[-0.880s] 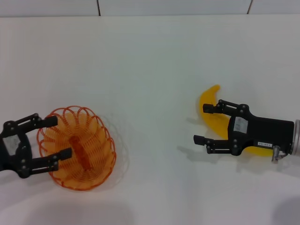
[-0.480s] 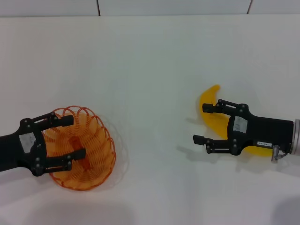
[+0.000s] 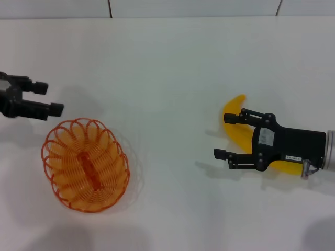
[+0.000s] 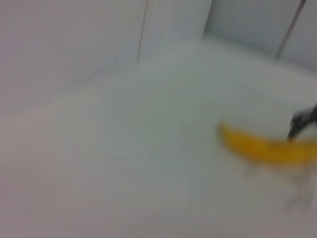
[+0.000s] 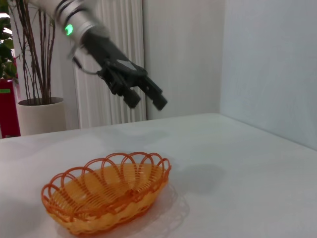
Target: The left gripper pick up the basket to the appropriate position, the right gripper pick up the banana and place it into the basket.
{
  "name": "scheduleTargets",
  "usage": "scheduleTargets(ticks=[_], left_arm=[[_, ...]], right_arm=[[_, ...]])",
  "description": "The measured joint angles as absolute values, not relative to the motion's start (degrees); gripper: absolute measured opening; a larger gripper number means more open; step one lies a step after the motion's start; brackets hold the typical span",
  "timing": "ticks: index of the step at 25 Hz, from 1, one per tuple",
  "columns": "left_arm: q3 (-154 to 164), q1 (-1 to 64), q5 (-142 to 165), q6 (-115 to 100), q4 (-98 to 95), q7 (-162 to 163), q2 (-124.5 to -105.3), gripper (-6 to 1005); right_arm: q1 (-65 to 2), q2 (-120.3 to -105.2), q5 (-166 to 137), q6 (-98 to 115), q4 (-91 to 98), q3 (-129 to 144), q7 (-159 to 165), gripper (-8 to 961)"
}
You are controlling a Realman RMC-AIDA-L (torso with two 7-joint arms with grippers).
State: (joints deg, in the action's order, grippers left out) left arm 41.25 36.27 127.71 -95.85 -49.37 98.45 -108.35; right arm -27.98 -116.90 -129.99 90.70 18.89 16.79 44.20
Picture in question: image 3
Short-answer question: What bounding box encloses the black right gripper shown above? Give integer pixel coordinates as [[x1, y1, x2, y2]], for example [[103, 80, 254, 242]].
[[213, 108, 328, 173]]

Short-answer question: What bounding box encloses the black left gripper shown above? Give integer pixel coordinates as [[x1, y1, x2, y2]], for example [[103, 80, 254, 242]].
[[0, 72, 65, 122]]

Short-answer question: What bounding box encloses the yellow toy banana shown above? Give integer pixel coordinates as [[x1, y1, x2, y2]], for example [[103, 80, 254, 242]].
[[222, 94, 305, 176]]

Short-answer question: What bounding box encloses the orange wire basket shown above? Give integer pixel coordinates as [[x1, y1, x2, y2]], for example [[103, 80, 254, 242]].
[[40, 118, 130, 213]]

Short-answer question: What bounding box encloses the right gripper cable connector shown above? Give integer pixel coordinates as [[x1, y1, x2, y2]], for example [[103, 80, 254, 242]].
[[300, 158, 319, 180]]

